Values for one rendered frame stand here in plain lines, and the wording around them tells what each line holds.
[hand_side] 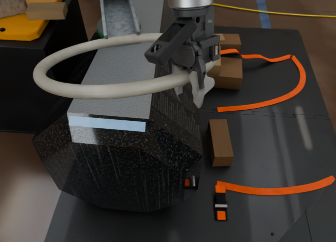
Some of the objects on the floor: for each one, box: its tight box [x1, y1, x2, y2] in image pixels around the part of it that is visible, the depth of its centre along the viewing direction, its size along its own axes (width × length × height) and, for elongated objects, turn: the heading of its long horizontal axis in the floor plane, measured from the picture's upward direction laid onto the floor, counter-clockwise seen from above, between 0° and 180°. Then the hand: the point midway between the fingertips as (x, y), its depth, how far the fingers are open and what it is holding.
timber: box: [207, 119, 234, 166], centre depth 194 cm, size 30×12×12 cm, turn 2°
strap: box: [217, 49, 336, 195], centre depth 212 cm, size 78×139×20 cm, turn 175°
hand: (187, 100), depth 67 cm, fingers closed on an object, 5 cm apart
